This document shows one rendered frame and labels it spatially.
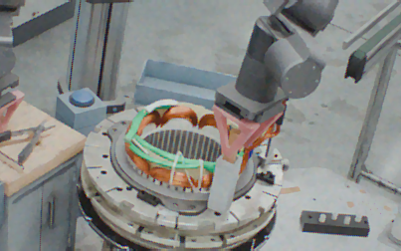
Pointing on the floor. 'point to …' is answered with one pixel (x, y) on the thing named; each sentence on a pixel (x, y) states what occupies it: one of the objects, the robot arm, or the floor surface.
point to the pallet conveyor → (373, 50)
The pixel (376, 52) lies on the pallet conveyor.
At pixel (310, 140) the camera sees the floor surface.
